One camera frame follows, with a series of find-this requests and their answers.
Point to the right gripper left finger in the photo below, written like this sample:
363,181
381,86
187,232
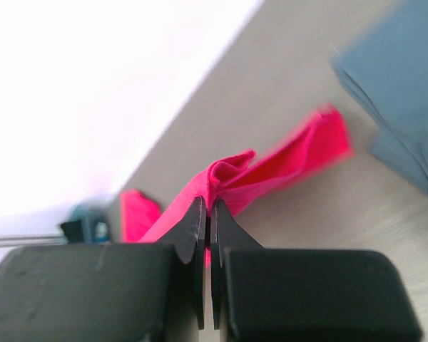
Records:
108,292

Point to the teal plastic laundry basket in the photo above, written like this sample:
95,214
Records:
86,225

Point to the left aluminium frame post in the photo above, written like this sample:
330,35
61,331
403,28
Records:
8,241

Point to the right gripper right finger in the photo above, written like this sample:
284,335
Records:
263,294

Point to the grey blue t shirt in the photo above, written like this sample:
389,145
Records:
386,72

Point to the pink red t shirt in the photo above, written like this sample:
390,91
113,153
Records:
321,141

